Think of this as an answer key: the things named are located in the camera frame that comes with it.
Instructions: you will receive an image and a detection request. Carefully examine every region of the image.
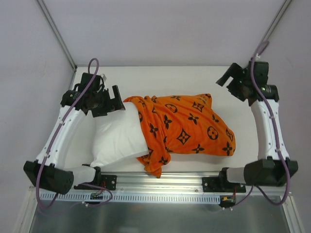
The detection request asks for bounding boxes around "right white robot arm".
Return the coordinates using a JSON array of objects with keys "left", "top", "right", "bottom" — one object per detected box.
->
[{"left": 216, "top": 61, "right": 298, "bottom": 192}]

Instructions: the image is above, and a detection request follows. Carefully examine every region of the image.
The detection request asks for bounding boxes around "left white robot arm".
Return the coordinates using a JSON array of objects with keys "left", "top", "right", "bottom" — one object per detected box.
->
[{"left": 23, "top": 73, "right": 125, "bottom": 195}]

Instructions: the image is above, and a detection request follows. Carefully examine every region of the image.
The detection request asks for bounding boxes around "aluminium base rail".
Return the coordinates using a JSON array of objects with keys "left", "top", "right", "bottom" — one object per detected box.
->
[{"left": 39, "top": 167, "right": 285, "bottom": 195}]

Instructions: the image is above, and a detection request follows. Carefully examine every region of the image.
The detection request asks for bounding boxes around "white slotted cable duct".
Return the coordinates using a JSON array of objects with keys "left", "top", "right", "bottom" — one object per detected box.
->
[{"left": 38, "top": 193, "right": 221, "bottom": 204}]

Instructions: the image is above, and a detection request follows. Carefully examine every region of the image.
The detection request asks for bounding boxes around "orange patterned pillowcase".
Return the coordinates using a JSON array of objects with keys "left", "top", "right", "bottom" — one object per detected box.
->
[{"left": 124, "top": 94, "right": 236, "bottom": 178}]

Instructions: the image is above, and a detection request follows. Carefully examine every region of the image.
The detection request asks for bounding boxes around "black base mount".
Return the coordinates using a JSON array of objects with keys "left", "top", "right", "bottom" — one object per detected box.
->
[
  {"left": 73, "top": 174, "right": 117, "bottom": 191},
  {"left": 202, "top": 177, "right": 246, "bottom": 193}
]

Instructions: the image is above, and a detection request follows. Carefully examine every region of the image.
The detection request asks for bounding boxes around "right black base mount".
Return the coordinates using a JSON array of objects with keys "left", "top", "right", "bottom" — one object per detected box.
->
[{"left": 202, "top": 177, "right": 246, "bottom": 193}]

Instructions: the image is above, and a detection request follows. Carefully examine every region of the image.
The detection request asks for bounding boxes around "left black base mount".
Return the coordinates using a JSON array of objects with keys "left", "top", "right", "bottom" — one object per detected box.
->
[{"left": 73, "top": 174, "right": 117, "bottom": 191}]

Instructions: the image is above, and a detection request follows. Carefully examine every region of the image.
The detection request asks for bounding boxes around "white pillow insert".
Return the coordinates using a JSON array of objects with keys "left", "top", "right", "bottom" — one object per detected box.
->
[{"left": 90, "top": 102, "right": 149, "bottom": 167}]

